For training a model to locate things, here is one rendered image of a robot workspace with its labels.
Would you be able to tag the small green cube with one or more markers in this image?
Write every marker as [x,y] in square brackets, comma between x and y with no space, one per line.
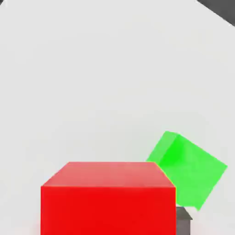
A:
[189,170]

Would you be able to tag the small red cube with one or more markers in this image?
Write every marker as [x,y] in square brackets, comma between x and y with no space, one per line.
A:
[108,207]

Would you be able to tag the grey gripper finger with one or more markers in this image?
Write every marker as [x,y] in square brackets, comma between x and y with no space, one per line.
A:
[182,223]

